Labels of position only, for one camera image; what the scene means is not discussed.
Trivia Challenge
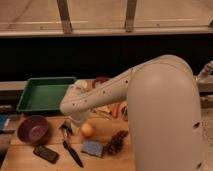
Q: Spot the black phone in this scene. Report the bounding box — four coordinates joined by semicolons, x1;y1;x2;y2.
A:
33;145;59;163

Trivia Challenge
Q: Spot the orange carrot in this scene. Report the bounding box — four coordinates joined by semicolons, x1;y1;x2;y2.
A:
112;103;121;118

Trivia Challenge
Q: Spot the blue sponge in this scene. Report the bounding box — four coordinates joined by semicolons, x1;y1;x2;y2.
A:
81;140;103;157

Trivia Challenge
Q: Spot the brown pine cone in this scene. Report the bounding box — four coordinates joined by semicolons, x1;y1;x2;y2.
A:
104;130;129;155

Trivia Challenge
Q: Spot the purple bowl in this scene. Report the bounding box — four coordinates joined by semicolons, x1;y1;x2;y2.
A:
17;115;49;144

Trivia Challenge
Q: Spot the red yellow apple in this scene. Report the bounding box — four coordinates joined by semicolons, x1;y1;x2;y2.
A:
80;123;95;138

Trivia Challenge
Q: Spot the black handled brush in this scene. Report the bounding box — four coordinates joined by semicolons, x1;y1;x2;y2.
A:
60;121;83;168

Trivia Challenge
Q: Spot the round metal tin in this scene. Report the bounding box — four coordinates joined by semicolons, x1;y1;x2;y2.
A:
121;105;128;121

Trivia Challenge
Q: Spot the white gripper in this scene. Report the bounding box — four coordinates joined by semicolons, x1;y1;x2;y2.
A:
68;111;89;128

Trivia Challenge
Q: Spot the white paper cup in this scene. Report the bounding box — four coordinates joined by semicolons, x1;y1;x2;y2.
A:
75;80;88;90

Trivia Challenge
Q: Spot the brown bowl with white contents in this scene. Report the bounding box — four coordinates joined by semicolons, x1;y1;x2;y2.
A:
92;77;109;88

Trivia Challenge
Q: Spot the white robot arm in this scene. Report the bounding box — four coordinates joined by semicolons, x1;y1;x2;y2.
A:
60;55;203;171

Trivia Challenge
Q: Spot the green plastic tray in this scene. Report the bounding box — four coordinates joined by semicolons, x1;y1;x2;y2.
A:
16;77;76;114

